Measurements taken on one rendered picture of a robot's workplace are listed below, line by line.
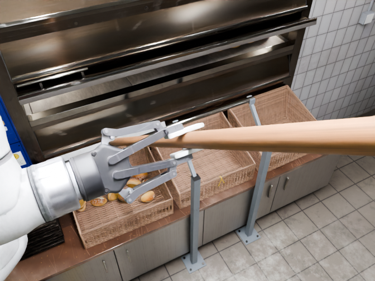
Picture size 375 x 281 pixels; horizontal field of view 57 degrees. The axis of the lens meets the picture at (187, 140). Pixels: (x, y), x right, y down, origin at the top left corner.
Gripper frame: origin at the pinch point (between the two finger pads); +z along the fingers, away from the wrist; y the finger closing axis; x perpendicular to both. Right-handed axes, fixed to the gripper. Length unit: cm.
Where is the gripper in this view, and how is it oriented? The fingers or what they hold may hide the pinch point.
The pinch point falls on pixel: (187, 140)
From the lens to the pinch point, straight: 62.0
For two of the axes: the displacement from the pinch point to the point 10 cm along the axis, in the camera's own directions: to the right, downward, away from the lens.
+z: 8.9, -3.2, 3.4
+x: 3.6, -0.1, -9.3
